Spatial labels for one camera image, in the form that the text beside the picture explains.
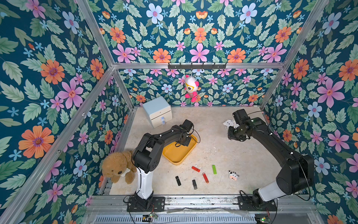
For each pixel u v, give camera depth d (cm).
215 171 86
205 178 83
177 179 82
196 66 94
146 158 51
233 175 82
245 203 74
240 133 70
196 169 86
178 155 90
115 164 69
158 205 73
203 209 72
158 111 97
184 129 75
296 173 42
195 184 80
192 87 96
